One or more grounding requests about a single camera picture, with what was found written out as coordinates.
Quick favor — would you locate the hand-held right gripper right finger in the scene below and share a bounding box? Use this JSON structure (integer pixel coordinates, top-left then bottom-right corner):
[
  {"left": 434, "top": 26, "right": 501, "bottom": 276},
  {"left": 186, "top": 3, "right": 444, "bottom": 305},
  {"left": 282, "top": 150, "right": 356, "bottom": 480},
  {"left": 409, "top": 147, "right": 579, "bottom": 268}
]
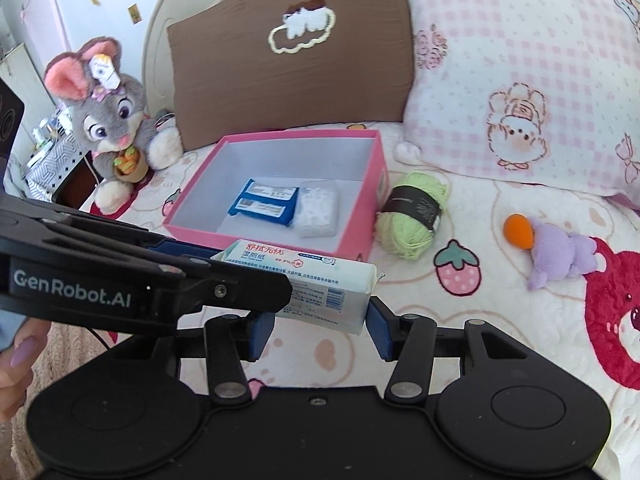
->
[{"left": 365, "top": 296, "right": 532, "bottom": 405}]

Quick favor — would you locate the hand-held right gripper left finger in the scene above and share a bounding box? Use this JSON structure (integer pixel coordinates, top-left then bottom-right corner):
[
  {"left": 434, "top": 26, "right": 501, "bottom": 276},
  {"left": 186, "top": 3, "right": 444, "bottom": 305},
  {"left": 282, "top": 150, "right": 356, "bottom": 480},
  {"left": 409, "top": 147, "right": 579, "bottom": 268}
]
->
[{"left": 150, "top": 310, "right": 276, "bottom": 407}]

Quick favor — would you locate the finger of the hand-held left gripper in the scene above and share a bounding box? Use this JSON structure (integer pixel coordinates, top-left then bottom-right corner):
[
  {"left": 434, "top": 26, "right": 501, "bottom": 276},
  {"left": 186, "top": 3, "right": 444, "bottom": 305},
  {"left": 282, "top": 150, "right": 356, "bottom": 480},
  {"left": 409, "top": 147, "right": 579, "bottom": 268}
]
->
[
  {"left": 55, "top": 206, "right": 226, "bottom": 261},
  {"left": 150, "top": 257, "right": 293, "bottom": 321}
]

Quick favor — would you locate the white wet wipes pack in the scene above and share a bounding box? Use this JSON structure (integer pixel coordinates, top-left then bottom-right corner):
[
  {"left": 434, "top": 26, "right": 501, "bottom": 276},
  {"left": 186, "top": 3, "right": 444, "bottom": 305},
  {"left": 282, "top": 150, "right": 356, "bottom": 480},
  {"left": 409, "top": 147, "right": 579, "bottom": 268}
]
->
[{"left": 210, "top": 239, "right": 387, "bottom": 336}]

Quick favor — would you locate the blue wipe packet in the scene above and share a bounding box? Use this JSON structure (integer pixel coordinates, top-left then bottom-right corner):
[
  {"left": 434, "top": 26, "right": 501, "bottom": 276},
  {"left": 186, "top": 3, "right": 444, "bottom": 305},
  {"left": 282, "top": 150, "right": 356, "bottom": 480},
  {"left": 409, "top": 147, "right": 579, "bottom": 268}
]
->
[
  {"left": 227, "top": 192, "right": 300, "bottom": 226},
  {"left": 240, "top": 178, "right": 301, "bottom": 204}
]

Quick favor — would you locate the green yarn ball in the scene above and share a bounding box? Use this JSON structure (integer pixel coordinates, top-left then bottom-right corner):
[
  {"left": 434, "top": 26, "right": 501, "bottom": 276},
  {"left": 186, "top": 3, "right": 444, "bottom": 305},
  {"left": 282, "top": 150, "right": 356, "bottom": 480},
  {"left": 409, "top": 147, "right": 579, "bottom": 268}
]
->
[{"left": 375, "top": 171, "right": 449, "bottom": 261}]

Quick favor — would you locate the clear bag of white items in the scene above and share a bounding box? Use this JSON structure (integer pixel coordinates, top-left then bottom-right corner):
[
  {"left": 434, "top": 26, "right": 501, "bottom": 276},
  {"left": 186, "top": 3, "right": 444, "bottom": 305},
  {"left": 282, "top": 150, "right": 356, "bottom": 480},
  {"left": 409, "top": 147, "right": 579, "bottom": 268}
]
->
[{"left": 292, "top": 180, "right": 340, "bottom": 239}]

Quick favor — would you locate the pink cardboard box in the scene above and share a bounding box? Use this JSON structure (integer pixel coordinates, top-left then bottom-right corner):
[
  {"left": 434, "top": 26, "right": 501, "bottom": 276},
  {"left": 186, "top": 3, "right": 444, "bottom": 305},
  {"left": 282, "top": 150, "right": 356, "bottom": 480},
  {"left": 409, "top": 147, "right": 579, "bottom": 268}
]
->
[{"left": 164, "top": 129, "right": 390, "bottom": 261}]

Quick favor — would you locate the orange makeup sponge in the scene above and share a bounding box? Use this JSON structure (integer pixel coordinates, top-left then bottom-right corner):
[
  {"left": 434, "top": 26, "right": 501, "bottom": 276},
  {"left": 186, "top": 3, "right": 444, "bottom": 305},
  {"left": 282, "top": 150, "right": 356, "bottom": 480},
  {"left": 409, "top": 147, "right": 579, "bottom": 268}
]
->
[{"left": 504, "top": 214, "right": 536, "bottom": 250}]

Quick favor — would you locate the purple plush toy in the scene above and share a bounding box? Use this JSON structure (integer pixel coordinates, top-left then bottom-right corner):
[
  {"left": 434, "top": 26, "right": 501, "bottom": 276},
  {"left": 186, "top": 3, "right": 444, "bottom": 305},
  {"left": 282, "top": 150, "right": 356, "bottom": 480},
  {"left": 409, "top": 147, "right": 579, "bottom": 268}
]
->
[{"left": 526, "top": 217, "right": 599, "bottom": 292}]

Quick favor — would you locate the person's left hand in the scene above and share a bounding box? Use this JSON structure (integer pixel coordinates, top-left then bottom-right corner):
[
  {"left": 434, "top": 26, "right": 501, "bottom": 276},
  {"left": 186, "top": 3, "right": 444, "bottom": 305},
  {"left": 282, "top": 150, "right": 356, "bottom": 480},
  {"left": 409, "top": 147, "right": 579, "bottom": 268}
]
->
[{"left": 0, "top": 320, "right": 52, "bottom": 423}]

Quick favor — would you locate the beige fluffy blanket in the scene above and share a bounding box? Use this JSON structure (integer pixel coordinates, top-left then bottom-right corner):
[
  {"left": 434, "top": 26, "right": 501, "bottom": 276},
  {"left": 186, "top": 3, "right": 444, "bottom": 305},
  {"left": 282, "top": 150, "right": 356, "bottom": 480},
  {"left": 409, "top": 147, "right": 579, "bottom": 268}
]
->
[{"left": 20, "top": 320, "right": 132, "bottom": 403}]

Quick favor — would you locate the printed bear blanket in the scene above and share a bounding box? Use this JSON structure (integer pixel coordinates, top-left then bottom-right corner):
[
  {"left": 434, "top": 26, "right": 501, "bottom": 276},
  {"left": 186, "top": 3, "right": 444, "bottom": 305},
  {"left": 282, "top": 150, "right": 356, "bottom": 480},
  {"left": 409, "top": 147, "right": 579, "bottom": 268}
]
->
[{"left": 75, "top": 120, "right": 640, "bottom": 480}]

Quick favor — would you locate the grey plush bunny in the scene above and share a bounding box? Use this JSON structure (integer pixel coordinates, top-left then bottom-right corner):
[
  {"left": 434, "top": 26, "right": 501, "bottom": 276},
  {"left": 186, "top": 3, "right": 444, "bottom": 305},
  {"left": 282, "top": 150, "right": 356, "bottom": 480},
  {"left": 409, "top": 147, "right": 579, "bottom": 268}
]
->
[{"left": 44, "top": 36, "right": 184, "bottom": 216}]

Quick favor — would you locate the black round device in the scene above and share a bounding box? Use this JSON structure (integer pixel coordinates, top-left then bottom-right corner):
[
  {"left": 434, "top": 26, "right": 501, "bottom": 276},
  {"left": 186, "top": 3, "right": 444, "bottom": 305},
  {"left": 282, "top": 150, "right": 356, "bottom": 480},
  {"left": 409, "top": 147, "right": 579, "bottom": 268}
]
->
[{"left": 0, "top": 80, "right": 26, "bottom": 162}]

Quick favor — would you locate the brown pillow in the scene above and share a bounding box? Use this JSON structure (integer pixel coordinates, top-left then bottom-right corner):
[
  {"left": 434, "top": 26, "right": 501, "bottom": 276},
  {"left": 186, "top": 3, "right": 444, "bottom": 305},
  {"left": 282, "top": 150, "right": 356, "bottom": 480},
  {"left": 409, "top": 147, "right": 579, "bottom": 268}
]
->
[{"left": 166, "top": 0, "right": 415, "bottom": 151}]

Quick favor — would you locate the purple cloth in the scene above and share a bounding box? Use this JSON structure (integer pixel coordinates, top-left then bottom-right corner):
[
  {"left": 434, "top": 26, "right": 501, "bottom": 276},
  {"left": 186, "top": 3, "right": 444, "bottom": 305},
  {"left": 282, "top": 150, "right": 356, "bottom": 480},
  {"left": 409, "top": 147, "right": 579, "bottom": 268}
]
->
[{"left": 602, "top": 191, "right": 640, "bottom": 212}]

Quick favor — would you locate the pink checked pillow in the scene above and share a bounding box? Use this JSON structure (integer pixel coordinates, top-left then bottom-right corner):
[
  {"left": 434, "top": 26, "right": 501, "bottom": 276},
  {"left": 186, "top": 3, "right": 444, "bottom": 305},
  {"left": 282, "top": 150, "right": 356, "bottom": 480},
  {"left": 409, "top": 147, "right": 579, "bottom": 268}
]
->
[{"left": 402, "top": 0, "right": 640, "bottom": 199}]

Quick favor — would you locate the black cable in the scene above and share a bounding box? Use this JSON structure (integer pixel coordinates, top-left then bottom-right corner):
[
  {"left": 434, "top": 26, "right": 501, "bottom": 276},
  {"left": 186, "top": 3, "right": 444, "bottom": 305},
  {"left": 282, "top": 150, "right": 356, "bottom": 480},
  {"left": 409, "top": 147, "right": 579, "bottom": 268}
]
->
[{"left": 85, "top": 327, "right": 114, "bottom": 352}]

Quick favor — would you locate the pink wall hanging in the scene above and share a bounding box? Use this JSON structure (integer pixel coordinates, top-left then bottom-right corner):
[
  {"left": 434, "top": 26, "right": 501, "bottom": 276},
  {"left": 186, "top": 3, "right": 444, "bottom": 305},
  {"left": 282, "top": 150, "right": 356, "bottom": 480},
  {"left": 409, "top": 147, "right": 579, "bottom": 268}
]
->
[{"left": 20, "top": 0, "right": 72, "bottom": 57}]

